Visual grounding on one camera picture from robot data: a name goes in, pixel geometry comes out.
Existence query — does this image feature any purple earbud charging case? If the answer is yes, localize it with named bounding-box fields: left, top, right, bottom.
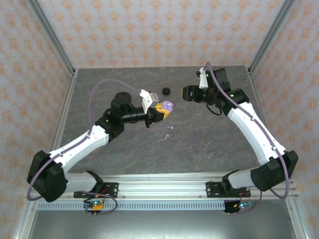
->
left=160, top=100, right=174, bottom=113

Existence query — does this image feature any grey sheet metal panel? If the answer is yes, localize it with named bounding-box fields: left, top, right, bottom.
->
left=27, top=210, right=297, bottom=239

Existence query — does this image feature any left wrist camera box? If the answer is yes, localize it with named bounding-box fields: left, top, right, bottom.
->
left=139, top=89, right=160, bottom=111

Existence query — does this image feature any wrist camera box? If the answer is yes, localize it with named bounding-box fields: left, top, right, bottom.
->
left=196, top=67, right=209, bottom=89
left=139, top=89, right=160, bottom=111

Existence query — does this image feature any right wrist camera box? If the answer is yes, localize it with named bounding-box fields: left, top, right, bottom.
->
left=196, top=67, right=209, bottom=89

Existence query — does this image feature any right aluminium side rail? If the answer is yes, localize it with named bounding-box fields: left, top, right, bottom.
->
left=246, top=66, right=308, bottom=239

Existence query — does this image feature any aluminium side rail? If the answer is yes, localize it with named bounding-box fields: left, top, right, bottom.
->
left=246, top=66, right=308, bottom=239
left=13, top=68, right=79, bottom=239

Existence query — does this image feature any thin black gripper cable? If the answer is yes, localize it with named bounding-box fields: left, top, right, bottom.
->
left=206, top=102, right=222, bottom=116

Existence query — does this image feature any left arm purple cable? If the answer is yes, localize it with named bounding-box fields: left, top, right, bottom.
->
left=26, top=79, right=143, bottom=215

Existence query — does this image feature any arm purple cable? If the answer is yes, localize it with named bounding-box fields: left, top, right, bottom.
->
left=204, top=61, right=291, bottom=215
left=26, top=79, right=143, bottom=215

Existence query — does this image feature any left aluminium side rail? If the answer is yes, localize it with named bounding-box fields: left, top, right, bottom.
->
left=13, top=68, right=79, bottom=239

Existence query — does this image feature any narrow aluminium table edge rail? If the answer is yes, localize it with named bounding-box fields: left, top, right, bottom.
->
left=67, top=173, right=285, bottom=182

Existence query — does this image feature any right aluminium frame post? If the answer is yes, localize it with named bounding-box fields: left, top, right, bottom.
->
left=248, top=0, right=298, bottom=75

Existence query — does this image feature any aluminium frame post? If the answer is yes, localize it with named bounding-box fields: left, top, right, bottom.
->
left=25, top=0, right=77, bottom=75
left=248, top=0, right=298, bottom=75

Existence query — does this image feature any wide aluminium mounting rail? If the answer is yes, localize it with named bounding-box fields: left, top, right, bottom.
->
left=26, top=180, right=300, bottom=200

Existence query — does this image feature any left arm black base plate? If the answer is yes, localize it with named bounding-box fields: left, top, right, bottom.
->
left=98, top=182, right=119, bottom=199

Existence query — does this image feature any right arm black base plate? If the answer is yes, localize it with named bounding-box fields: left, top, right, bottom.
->
left=205, top=181, right=250, bottom=199

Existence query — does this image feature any slotted grey cable duct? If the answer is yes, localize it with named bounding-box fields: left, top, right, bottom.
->
left=36, top=201, right=226, bottom=211

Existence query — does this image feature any left aluminium frame post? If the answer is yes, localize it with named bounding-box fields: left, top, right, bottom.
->
left=25, top=0, right=77, bottom=75

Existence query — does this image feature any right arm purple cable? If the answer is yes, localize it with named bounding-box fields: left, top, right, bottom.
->
left=204, top=61, right=291, bottom=215

